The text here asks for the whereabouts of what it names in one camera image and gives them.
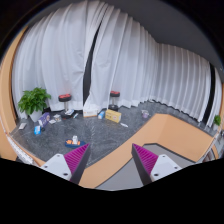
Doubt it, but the white curtain panel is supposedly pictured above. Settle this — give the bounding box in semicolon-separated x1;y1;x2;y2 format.
12;0;102;111
84;6;211;121

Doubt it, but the yellow cardboard box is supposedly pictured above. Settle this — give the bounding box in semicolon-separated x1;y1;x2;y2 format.
105;109;121;123

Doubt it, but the white curtain left panel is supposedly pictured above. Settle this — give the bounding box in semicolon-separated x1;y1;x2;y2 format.
12;0;102;111

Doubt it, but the purple blue box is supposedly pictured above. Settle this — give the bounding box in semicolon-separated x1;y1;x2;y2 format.
38;112;50;127

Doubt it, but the white curtain right panel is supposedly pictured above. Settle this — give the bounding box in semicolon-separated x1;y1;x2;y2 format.
84;6;211;121

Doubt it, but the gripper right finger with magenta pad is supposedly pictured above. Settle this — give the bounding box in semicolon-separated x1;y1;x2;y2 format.
131;144;181;185

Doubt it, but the purple cup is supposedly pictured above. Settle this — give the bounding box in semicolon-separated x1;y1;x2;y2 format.
142;110;149;119

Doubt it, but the red black bar stool left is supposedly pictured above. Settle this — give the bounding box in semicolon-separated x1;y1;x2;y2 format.
58;94;72;111

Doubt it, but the red black bar stool right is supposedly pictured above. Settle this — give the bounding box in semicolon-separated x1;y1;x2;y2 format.
108;91;120;111

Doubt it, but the blue white carton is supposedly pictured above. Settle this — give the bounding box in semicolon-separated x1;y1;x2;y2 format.
98;111;105;119

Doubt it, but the white flat device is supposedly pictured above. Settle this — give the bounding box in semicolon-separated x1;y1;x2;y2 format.
19;123;27;130

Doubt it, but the green potted plant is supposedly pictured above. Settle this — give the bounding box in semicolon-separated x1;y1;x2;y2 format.
18;87;51;122

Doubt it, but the small blue white box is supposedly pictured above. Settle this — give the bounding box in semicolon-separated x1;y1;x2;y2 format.
34;126;41;135

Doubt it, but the white orange box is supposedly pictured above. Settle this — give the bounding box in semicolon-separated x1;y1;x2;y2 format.
83;109;98;118

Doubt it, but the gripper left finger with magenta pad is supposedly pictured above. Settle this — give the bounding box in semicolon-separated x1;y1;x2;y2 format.
41;144;90;184

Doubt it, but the small green plant right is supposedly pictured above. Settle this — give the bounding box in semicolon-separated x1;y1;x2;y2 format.
213;115;221;131

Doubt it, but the red black bar stool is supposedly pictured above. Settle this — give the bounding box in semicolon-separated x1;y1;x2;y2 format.
108;91;120;111
58;94;72;111

